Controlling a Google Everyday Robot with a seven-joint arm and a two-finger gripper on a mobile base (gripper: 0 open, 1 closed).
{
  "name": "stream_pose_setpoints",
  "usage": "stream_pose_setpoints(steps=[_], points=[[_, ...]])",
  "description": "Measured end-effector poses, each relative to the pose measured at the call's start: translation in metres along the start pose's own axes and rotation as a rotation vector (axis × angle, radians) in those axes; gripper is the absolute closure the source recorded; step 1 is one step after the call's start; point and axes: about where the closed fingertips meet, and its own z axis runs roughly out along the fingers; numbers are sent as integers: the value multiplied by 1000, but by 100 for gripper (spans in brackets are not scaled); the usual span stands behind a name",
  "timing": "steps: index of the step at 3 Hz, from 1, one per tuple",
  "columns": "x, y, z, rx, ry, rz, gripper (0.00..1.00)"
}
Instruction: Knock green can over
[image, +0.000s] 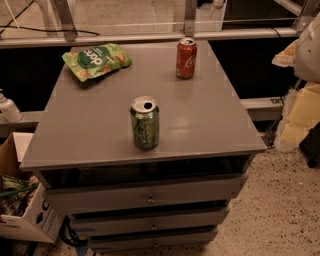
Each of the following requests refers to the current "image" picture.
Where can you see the green soda can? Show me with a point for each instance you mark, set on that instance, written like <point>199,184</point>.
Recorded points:
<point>144,112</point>

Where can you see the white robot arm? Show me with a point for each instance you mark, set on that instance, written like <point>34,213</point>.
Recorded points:
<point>300,112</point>

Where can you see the red cola can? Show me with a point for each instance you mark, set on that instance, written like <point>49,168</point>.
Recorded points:
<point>186,58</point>

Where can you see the grey drawer cabinet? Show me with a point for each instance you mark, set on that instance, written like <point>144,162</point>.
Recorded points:
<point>121,197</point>

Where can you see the green snack bag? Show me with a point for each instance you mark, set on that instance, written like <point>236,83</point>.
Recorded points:
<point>97,61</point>

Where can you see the white plastic bottle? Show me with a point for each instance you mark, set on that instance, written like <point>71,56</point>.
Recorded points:
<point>9,109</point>

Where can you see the cardboard box with clutter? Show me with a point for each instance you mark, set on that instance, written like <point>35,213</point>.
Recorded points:
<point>39,221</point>

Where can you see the metal railing frame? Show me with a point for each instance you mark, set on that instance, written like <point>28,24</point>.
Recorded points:
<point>50,23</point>

